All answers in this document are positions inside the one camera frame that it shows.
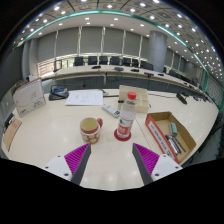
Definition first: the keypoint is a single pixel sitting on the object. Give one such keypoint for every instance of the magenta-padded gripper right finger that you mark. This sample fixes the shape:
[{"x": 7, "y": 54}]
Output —
[{"x": 146, "y": 159}]

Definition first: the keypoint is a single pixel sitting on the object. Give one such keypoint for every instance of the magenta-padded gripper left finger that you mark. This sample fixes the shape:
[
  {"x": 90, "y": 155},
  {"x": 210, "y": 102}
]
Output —
[{"x": 78, "y": 159}]

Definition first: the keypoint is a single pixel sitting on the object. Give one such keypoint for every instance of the clear red-capped water bottle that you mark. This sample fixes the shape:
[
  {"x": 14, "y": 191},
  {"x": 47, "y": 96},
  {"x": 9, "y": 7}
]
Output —
[{"x": 126, "y": 121}]

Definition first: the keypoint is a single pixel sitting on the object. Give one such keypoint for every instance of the silver black-capped marker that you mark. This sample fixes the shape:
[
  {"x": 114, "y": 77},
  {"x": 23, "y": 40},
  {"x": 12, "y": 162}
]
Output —
[{"x": 171, "y": 145}]

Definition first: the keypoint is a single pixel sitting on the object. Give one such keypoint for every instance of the red and cream mug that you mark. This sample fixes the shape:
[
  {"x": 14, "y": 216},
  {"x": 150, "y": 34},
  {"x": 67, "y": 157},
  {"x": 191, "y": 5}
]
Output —
[{"x": 89, "y": 130}]

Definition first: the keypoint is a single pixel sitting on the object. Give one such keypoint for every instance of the flat round red coaster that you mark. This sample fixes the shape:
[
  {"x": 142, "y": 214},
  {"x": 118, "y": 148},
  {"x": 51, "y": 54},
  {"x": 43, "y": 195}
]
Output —
[{"x": 122, "y": 138}]

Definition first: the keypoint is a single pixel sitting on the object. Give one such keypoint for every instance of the black marker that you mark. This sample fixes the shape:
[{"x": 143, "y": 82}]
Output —
[{"x": 176, "y": 145}]

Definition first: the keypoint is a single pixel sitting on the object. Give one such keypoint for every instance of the thin black pen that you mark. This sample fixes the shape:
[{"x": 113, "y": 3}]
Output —
[{"x": 180, "y": 144}]

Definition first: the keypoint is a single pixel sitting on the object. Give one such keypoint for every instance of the green whiteboard eraser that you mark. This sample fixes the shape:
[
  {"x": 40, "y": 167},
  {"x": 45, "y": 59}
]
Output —
[{"x": 173, "y": 129}]

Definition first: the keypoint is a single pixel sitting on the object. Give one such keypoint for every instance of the open red-sided cardboard box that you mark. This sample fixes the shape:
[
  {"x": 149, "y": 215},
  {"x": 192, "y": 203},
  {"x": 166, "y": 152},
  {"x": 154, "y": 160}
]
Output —
[{"x": 163, "y": 121}]

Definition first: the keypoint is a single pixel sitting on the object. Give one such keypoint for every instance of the small beige cardboard box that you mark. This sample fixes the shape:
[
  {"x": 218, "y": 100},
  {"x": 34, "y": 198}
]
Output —
[{"x": 141, "y": 98}]

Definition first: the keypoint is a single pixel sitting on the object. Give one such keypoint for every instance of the white paper sheet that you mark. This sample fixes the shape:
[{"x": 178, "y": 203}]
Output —
[{"x": 85, "y": 98}]

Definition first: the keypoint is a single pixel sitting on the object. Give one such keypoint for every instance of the black desk phone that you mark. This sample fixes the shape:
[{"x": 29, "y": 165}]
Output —
[{"x": 58, "y": 93}]

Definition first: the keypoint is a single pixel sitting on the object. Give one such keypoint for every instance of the black desk microphone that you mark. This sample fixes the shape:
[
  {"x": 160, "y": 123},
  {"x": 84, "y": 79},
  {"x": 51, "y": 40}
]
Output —
[{"x": 181, "y": 98}]

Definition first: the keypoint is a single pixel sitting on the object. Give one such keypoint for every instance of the flat brown cardboard sheet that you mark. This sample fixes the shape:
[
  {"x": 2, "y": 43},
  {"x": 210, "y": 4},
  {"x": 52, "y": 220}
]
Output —
[{"x": 11, "y": 133}]

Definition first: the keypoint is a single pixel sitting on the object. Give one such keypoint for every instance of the large white printed carton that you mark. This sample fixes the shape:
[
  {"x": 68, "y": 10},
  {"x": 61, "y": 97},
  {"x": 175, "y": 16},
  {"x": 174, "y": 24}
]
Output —
[{"x": 29, "y": 99}]

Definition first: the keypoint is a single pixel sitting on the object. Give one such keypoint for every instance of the black flat device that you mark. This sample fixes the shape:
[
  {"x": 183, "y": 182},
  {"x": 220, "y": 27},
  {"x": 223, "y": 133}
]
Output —
[{"x": 8, "y": 120}]

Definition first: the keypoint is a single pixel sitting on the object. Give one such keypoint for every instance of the group of ceiling lights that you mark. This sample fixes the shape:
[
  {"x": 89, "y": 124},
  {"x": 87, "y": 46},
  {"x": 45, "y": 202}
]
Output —
[{"x": 109, "y": 6}]

